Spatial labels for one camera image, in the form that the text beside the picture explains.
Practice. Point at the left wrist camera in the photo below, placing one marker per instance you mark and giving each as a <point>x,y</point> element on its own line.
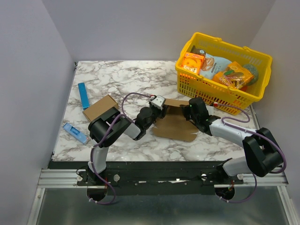
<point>157,101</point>

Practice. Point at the yellow plastic basket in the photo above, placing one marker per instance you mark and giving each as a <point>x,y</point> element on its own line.
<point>193,85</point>

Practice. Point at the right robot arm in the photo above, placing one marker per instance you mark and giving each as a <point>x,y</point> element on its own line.
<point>262,153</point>

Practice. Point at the green round sponge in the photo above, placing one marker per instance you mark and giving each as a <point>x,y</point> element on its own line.
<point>253,70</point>

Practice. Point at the long blue box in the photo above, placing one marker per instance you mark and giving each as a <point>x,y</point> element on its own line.
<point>83,96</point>

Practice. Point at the aluminium frame rail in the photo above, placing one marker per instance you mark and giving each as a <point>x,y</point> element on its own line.
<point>54,178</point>

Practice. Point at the folded brown cardboard box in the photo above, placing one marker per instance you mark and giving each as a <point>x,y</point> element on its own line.
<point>100,107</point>

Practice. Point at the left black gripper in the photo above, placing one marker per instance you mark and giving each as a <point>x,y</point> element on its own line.
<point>162,113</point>

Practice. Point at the orange snack box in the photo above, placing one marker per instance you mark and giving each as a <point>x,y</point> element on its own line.
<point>193,62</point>

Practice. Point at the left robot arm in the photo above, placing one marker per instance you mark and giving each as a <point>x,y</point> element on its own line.
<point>108,127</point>

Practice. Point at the orange gummy candy bag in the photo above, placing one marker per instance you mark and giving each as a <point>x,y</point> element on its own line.
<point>234,76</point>

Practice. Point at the small blue box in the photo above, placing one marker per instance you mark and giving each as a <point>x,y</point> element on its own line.
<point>77,134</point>

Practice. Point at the dark snack packet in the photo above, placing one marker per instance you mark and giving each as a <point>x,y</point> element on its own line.
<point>198,51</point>

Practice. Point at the light blue chips bag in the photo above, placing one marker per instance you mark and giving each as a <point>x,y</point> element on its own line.
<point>212,65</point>

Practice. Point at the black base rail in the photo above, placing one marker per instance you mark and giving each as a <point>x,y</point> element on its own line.
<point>153,178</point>

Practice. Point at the brown cardboard box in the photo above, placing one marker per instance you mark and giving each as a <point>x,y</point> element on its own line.
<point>100,107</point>
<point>174,125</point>

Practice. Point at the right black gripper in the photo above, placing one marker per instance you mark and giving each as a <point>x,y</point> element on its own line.
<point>186,111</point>

